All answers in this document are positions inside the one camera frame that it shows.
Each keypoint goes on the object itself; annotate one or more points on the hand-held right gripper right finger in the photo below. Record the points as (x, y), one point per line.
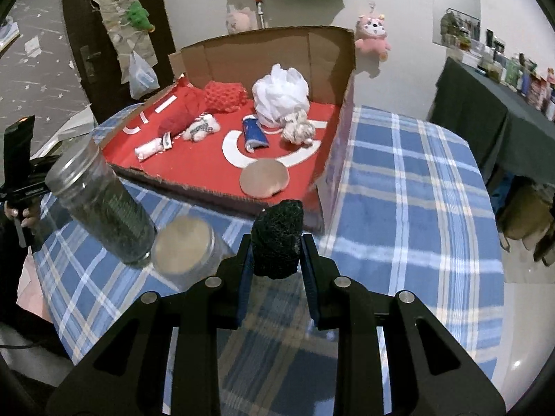
(311, 294)

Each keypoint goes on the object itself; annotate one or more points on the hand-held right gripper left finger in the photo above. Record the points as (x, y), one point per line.
(243, 294)

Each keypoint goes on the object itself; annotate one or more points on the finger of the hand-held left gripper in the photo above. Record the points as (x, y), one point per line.
(43, 165)
(40, 180)

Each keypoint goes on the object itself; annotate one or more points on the dark green sponge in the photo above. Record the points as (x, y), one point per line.
(277, 238)

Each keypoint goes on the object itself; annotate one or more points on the glass jar with dark leaves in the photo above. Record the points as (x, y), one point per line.
(108, 208)

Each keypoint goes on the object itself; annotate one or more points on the white cloth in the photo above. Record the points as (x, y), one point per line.
(149, 148)

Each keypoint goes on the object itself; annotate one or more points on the brown round pad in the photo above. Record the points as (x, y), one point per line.
(264, 177)

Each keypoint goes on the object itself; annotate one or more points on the cardboard box with red inside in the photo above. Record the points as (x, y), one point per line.
(208, 169)

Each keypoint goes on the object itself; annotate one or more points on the blue foam sleeve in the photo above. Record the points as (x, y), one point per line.
(255, 134)

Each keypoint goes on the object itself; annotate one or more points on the white plush toy with ribbon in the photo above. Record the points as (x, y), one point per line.
(201, 128)

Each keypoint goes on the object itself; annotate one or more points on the coral foam net sleeve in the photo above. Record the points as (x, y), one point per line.
(225, 95)

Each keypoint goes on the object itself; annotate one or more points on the white plastic bag ball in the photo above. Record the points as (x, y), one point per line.
(279, 95)

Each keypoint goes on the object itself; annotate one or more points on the person's left forearm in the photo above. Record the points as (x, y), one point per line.
(8, 268)

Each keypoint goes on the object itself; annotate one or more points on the person's left hand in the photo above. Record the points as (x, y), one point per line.
(30, 219)

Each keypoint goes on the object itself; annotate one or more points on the small jar with gold lid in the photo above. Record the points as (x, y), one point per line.
(182, 247)

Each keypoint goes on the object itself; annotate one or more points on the blue plaid tablecloth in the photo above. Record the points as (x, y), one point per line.
(412, 225)

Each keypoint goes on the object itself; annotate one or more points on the framed photo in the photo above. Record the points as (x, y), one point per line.
(8, 30)

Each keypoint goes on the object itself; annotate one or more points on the clear plastic bag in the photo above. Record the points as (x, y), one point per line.
(143, 78)

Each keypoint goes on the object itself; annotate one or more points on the beige hanging organizer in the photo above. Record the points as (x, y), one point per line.
(117, 43)

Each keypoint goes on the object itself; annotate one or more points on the dark wooden door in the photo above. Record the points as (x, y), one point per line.
(73, 21)

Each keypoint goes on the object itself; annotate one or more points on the green dinosaur plush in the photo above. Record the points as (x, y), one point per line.
(138, 16)

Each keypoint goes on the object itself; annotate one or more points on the brown bag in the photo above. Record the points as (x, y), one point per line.
(524, 212)

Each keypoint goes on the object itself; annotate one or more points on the table with dark green cloth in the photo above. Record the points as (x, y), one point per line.
(472, 112)

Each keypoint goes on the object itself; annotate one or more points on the pale pink plush toy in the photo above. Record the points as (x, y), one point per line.
(240, 21)

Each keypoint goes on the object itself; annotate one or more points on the row of cosmetic bottles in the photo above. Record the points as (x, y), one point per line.
(520, 78)

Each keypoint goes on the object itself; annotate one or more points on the wall mirror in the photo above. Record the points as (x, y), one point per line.
(455, 4)

